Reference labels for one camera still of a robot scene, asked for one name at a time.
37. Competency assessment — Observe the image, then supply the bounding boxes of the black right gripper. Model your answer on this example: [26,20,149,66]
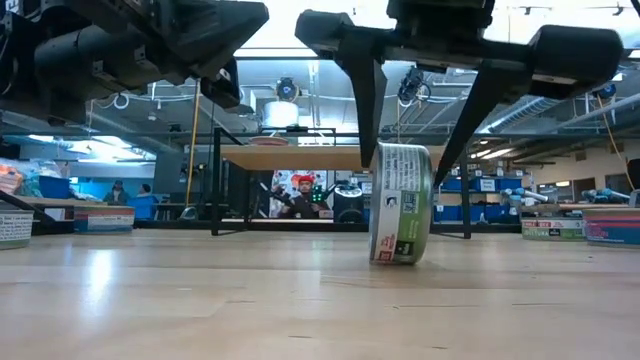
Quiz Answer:
[293,0,626,188]

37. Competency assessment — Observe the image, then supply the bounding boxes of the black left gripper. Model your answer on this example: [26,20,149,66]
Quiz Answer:
[19,0,271,126]

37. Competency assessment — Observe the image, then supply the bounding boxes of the green label tuna can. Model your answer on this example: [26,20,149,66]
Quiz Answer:
[0,209,35,251]
[368,141,435,266]
[520,216,587,243]

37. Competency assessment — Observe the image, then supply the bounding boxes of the blue red label can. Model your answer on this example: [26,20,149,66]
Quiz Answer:
[582,207,640,250]
[248,135,290,147]
[73,206,136,235]

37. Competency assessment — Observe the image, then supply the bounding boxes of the black ceiling device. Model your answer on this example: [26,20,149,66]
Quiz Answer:
[275,76,301,103]
[397,64,432,105]

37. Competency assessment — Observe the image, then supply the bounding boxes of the white hanging cylinder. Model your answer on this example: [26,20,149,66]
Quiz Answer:
[262,99,300,129]

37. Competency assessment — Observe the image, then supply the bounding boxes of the metal rack blue bins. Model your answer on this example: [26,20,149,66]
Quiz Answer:
[433,168,534,224]

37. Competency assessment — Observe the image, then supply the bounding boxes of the workbench with blue robots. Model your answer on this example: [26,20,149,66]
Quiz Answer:
[499,187,640,214]

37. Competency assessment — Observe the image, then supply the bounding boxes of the blue crate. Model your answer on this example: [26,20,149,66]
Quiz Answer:
[38,174,71,200]

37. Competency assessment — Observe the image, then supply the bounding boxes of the wooden workbench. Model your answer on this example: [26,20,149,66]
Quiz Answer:
[14,195,109,221]

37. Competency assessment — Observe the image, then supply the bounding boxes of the pile of plastic bags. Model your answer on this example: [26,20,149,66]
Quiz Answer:
[0,157,69,199]

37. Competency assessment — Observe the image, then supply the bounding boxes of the silver ventilation duct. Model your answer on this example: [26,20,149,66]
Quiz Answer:
[479,94,566,134]

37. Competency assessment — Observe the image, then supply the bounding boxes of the yellow hanging cable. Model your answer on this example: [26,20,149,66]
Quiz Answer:
[184,79,202,209]

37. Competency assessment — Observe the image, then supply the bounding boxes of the wooden shelf black frame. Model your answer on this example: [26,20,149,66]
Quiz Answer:
[209,126,474,240]

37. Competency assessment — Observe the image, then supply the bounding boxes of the orange hanging cable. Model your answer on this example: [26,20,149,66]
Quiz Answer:
[595,92,636,191]

